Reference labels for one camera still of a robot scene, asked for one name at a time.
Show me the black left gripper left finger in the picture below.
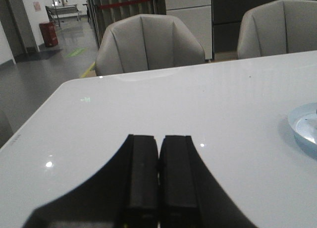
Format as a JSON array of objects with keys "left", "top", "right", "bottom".
[{"left": 24, "top": 135, "right": 159, "bottom": 228}]

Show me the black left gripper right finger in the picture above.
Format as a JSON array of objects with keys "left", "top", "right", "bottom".
[{"left": 159, "top": 135, "right": 255, "bottom": 228}]

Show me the light blue round plate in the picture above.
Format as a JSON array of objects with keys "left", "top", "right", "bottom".
[{"left": 288, "top": 103, "right": 317, "bottom": 160}]

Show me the left beige leather chair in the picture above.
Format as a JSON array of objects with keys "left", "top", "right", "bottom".
[{"left": 95, "top": 14, "right": 205, "bottom": 76}]

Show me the beige leather chair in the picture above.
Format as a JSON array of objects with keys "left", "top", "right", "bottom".
[
  {"left": 95, "top": 14, "right": 205, "bottom": 76},
  {"left": 237, "top": 0, "right": 317, "bottom": 59}
]

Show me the red bin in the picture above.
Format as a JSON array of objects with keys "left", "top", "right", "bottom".
[{"left": 39, "top": 22, "right": 58, "bottom": 47}]

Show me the white cabinet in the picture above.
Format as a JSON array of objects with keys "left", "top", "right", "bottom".
[{"left": 165, "top": 0, "right": 213, "bottom": 59}]

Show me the right beige leather chair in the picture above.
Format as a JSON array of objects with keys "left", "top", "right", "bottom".
[{"left": 237, "top": 0, "right": 317, "bottom": 59}]

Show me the metal trolley table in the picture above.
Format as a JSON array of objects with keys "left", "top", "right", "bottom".
[{"left": 45, "top": 4, "right": 81, "bottom": 22}]

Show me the red barrier belt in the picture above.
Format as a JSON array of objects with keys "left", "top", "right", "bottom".
[{"left": 96, "top": 0, "right": 152, "bottom": 10}]

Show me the pink wall notice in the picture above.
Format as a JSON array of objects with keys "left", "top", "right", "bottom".
[{"left": 33, "top": 1, "right": 41, "bottom": 12}]

